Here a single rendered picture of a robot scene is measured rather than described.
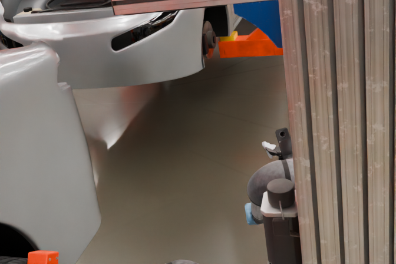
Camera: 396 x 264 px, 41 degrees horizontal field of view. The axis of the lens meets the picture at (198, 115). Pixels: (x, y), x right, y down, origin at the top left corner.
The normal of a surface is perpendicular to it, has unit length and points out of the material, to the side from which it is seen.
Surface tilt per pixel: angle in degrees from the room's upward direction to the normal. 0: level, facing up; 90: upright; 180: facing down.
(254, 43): 90
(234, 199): 0
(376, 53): 90
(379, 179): 90
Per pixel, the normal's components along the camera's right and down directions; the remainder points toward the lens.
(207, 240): -0.15, -0.89
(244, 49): -0.28, 0.46
